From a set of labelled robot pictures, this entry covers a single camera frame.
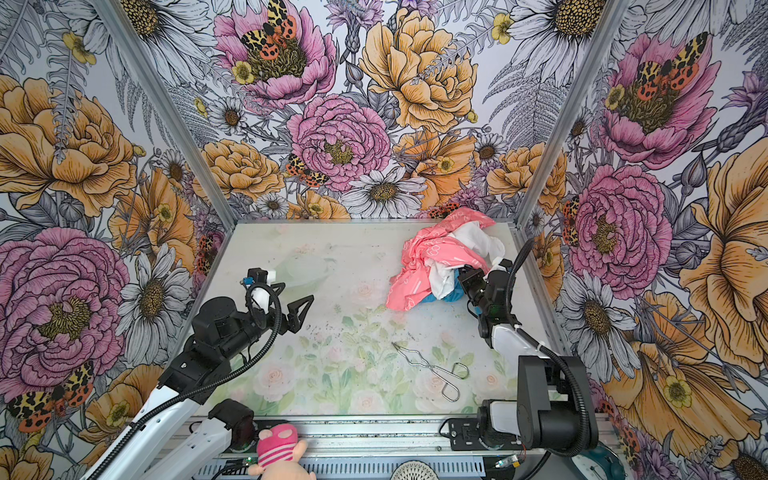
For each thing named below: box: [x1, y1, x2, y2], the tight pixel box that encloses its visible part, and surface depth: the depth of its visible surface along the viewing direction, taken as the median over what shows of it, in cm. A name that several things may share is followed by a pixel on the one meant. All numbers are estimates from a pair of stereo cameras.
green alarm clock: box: [569, 441, 629, 480], surface depth 67 cm
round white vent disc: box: [390, 460, 440, 480], surface depth 69 cm
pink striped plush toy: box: [248, 423, 317, 480], surface depth 67 cm
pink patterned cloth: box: [386, 208, 496, 311], surface depth 93 cm
